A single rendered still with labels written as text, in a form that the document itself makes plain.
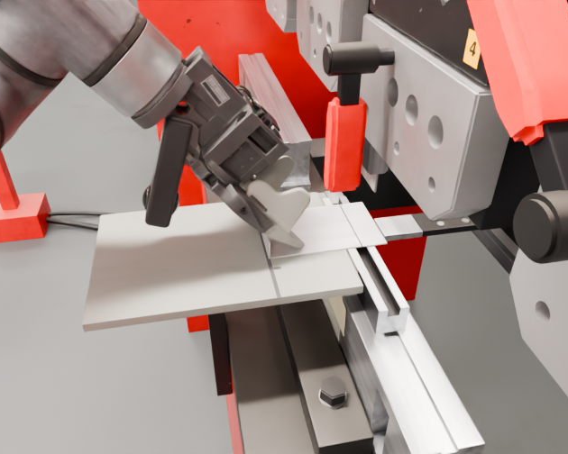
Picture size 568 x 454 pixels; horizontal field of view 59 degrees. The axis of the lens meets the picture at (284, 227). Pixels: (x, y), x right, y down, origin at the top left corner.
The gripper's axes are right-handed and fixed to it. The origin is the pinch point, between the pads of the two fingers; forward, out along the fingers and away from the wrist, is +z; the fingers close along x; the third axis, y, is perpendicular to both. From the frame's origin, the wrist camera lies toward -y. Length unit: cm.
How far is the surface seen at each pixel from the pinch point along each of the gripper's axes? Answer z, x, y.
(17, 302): 25, 112, -126
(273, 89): 8, 53, 4
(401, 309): 6.1, -13.9, 5.7
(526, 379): 133, 42, 1
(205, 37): -1, 84, -2
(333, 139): -14.4, -17.4, 11.8
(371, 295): 4.5, -11.8, 4.1
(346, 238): 4.6, -2.8, 4.5
